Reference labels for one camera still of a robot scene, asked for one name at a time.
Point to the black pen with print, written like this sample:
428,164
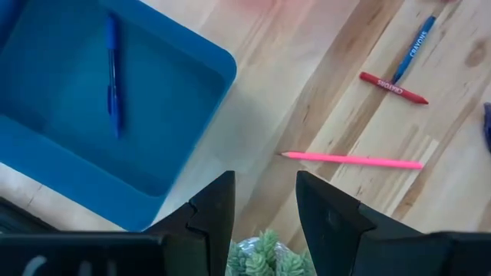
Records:
488,126

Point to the pink pencil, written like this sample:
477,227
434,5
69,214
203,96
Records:
353,160

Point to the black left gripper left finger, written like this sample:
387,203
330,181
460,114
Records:
172,253

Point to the potted green succulent plant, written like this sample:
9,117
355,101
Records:
264,257

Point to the red crayon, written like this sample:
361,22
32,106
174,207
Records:
393,88

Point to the blue plastic bin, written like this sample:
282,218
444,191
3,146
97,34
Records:
165,115

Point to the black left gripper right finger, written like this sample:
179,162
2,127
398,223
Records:
364,253

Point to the blue pen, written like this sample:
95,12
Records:
113,76

